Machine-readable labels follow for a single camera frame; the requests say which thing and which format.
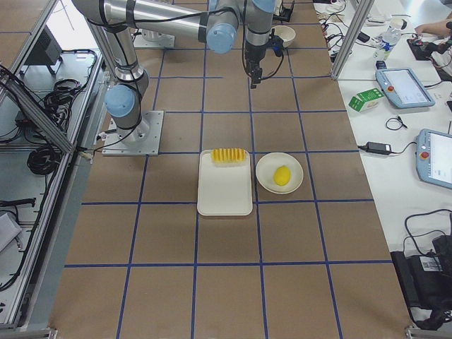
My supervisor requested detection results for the person forearm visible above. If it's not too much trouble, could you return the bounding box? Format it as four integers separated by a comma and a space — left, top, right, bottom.
415, 19, 451, 37

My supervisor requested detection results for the aluminium frame post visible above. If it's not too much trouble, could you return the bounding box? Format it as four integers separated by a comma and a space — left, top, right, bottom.
331, 0, 374, 80

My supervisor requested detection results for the yellow lemon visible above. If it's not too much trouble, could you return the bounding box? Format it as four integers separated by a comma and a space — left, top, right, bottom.
273, 165, 292, 186

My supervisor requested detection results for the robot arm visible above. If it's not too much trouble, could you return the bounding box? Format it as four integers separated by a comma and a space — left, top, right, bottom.
73, 0, 280, 145

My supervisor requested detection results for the black power adapter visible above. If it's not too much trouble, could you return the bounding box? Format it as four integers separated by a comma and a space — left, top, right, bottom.
366, 141, 392, 155

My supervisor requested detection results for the blue teach pendant far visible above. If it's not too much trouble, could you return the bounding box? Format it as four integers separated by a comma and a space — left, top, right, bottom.
375, 68, 435, 109

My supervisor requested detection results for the clear water bottle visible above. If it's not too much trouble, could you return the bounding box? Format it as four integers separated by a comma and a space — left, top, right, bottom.
373, 24, 401, 61

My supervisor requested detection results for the cream round plate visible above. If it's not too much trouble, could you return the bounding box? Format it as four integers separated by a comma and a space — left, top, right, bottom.
256, 153, 304, 194

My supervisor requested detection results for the white ceramic bowl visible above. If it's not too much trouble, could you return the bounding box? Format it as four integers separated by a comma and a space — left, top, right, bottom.
273, 25, 296, 48

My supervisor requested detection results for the black dish rack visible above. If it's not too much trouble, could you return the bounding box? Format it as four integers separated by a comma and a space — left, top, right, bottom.
273, 0, 295, 22

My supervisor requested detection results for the yellow ridged bread loaf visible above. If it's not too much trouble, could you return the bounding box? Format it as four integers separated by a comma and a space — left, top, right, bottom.
210, 148, 247, 166

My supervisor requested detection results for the blue teach pendant near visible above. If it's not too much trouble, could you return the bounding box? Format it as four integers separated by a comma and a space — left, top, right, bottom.
416, 129, 451, 189

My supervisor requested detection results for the blue teach pendant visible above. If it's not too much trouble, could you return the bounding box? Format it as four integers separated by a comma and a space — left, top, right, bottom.
375, 68, 435, 109
416, 129, 451, 189

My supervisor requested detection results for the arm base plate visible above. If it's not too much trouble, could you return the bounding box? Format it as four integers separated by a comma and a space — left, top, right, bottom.
133, 30, 175, 49
101, 111, 164, 156

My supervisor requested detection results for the white rectangular tray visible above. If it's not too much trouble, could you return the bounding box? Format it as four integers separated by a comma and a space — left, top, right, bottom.
197, 150, 253, 216

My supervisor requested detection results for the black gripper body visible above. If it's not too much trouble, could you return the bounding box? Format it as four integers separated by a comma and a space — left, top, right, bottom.
246, 59, 262, 80

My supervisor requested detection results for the green white carton box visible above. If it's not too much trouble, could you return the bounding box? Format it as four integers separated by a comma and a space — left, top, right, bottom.
348, 88, 384, 112

